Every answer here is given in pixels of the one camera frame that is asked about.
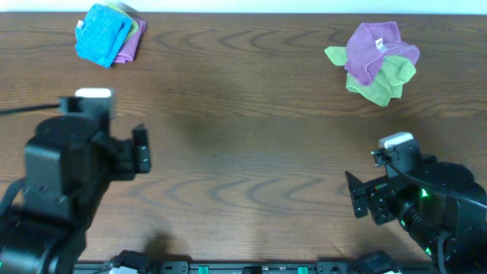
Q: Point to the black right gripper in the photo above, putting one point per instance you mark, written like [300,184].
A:
[376,190]

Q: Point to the crumpled green cloth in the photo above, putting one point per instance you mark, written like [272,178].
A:
[395,72]

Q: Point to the blue microfiber cloth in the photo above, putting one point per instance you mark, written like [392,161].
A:
[100,36]

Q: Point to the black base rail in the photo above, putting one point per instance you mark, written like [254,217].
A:
[182,267]

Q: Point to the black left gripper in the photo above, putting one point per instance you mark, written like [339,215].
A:
[130,154]

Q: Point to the folded purple cloth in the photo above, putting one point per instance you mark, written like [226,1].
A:
[128,50]

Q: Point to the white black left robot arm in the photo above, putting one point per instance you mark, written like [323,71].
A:
[70,163]

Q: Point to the crumpled purple cloth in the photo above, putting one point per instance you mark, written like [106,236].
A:
[370,44]

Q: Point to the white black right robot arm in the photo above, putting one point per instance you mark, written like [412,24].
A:
[439,205]

